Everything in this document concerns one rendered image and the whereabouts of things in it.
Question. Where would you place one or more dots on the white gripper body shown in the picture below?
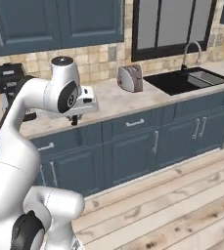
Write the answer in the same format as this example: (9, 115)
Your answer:
(84, 110)

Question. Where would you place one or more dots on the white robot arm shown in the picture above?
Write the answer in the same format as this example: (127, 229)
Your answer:
(17, 156)

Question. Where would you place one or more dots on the blue drawer front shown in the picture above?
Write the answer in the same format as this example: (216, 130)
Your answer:
(116, 125)
(71, 138)

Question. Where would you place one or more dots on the blue base cupboard door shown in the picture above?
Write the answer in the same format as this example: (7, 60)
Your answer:
(129, 159)
(216, 130)
(177, 143)
(79, 171)

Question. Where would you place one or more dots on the silver toaster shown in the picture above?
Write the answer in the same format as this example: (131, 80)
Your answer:
(129, 78)

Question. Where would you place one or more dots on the black coffee machine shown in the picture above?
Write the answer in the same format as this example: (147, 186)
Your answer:
(8, 77)

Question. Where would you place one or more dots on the black sink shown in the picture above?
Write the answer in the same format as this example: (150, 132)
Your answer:
(185, 80)

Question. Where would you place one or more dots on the blue panel under sink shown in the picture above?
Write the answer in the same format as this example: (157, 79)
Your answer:
(200, 104)

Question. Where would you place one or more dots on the silver tap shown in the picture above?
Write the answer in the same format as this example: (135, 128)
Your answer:
(190, 53)

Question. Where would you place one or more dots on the black framed window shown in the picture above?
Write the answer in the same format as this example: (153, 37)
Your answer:
(173, 26)

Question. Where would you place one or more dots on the grey wall socket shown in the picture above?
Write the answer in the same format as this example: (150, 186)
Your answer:
(112, 53)
(215, 39)

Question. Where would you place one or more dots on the blue wall cupboard door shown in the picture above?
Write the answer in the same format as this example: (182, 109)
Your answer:
(90, 19)
(25, 22)

